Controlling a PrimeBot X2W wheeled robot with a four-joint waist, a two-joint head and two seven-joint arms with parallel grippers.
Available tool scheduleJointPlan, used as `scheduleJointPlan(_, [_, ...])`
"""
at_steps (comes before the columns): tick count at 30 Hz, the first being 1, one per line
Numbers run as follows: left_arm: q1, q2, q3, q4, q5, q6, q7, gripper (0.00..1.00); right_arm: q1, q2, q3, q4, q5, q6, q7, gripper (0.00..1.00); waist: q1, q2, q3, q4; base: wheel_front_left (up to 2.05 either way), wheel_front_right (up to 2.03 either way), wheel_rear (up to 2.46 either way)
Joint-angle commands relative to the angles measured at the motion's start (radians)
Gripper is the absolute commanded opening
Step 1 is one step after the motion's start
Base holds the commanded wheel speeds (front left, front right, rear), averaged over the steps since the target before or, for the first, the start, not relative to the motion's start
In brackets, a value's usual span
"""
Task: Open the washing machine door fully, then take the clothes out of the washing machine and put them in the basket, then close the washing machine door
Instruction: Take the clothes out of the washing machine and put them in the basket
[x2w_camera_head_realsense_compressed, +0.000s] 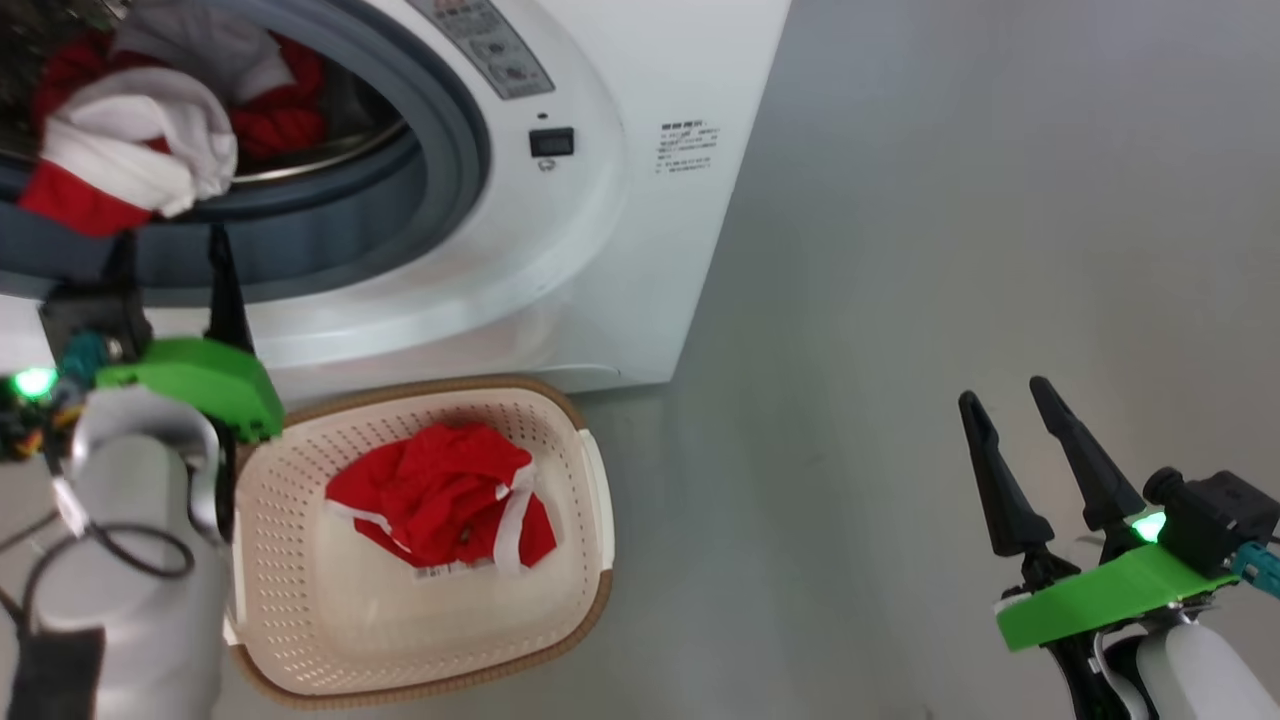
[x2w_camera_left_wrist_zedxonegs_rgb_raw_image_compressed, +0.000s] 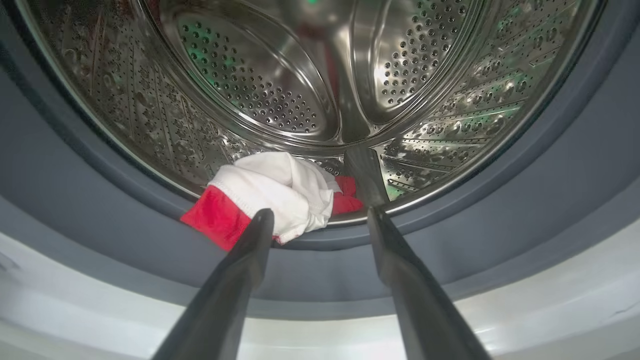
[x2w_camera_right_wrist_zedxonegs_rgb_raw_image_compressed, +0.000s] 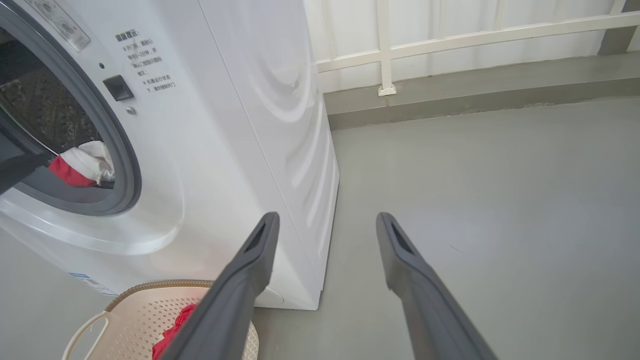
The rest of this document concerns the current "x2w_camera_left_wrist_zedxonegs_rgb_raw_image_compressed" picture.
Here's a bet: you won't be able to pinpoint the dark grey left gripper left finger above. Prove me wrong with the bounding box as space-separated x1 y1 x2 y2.
151 208 276 360

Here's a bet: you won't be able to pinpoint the red and white garment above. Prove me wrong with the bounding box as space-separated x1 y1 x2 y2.
180 151 365 252

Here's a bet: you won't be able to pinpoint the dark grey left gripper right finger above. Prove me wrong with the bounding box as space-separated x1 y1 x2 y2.
366 206 494 360

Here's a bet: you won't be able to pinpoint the white front-load washing machine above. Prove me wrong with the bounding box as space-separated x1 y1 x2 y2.
0 0 640 360

